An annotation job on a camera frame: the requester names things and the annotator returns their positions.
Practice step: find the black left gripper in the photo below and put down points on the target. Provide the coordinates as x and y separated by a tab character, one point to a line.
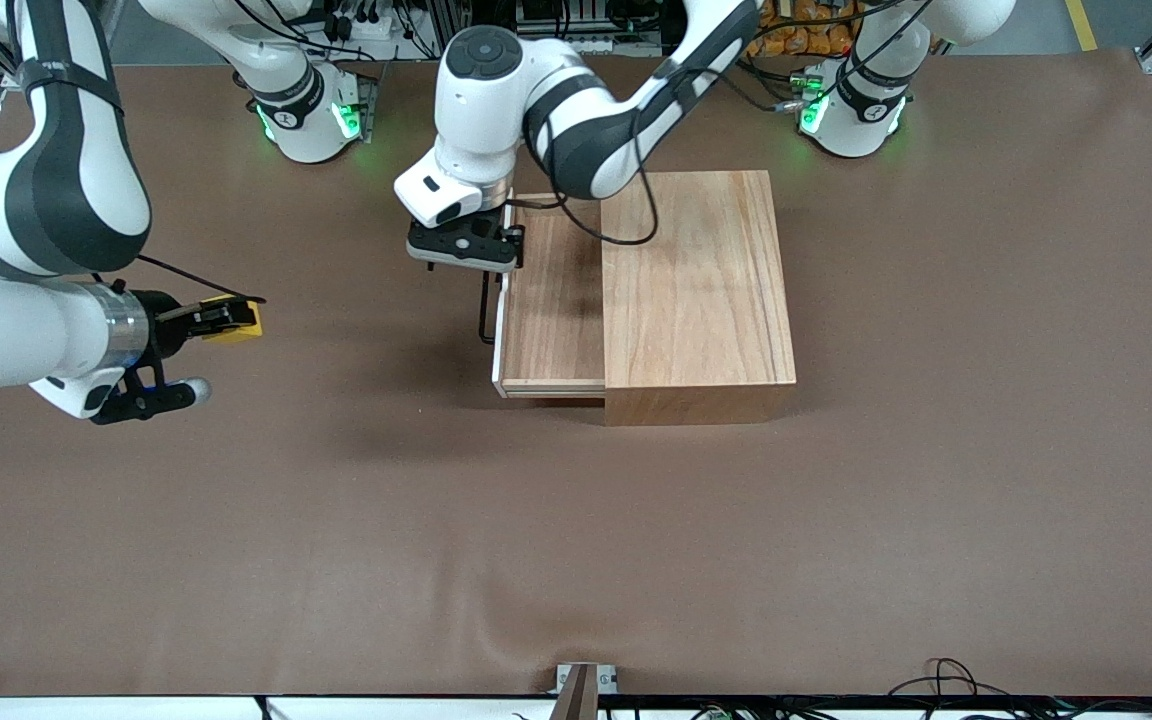
521	250

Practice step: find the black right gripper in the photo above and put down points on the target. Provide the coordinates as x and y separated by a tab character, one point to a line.
167	330

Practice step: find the yellow cube block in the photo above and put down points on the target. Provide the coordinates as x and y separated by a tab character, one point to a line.
241	338

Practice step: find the light wooden cabinet box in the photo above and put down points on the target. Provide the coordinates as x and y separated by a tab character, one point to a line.
696	300

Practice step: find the brown table mat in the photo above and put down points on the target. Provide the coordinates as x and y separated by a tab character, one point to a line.
336	520

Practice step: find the metal equipment rack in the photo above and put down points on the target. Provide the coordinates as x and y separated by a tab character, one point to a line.
586	20

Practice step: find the white power strip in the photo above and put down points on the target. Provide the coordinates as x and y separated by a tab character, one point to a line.
366	25

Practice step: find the orange snack bag pile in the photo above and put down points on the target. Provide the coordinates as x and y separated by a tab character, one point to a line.
806	40

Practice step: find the metal bracket wooden post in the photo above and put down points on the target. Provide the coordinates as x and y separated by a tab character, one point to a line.
576	695

